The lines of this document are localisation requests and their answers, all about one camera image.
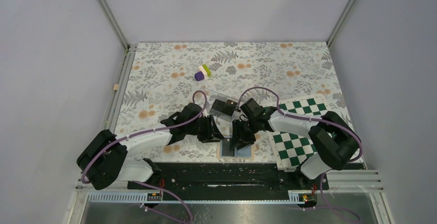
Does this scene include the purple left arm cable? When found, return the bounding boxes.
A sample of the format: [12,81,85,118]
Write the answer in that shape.
[81,90,209,224]

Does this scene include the green white chessboard mat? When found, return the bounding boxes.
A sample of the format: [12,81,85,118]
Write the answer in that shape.
[264,94,356,173]

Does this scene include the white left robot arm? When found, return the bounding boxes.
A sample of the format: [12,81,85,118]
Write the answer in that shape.
[76,102,224,190]

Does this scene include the aluminium frame rail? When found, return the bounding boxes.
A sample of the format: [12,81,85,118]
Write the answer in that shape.
[101,44,138,134]

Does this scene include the green white purple blocks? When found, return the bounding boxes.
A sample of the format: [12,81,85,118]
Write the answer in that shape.
[194,64,211,81]

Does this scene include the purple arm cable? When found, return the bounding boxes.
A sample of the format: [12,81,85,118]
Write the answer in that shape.
[81,90,209,224]
[236,87,364,223]

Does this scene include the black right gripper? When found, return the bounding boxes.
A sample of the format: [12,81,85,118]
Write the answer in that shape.
[230,117,260,150]

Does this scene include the clear plastic card box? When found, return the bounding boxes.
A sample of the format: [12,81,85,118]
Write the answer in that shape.
[203,88,238,122]

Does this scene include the floral table mat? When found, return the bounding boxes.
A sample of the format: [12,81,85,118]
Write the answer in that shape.
[108,42,365,164]

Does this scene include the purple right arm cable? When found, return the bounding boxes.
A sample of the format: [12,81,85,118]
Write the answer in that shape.
[236,87,364,223]

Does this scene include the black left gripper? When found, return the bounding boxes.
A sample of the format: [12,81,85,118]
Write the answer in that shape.
[187,114,225,143]

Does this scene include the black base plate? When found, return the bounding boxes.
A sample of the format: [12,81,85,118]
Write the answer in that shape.
[147,162,330,201]

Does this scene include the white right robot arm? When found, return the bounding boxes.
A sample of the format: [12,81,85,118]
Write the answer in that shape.
[231,98,362,189]

